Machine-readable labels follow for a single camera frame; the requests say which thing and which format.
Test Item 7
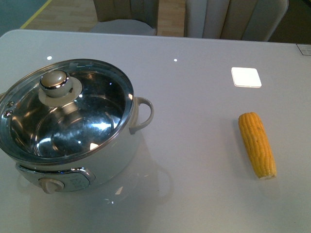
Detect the yellow corn cob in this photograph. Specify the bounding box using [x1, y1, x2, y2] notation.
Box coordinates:
[238, 112, 277, 180]

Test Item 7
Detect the left beige dining chair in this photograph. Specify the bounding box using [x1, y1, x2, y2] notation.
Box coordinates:
[90, 0, 159, 36]

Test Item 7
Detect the beige dining chair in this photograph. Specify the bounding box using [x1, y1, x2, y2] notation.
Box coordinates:
[184, 0, 289, 42]
[90, 0, 159, 36]

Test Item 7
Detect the glass pot lid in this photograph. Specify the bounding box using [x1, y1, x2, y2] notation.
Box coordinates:
[0, 59, 134, 163]

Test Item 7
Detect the right beige dining chair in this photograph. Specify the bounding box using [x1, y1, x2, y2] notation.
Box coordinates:
[184, 0, 289, 42]

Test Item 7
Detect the table label sticker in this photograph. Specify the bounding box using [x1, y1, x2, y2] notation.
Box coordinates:
[296, 44, 311, 56]

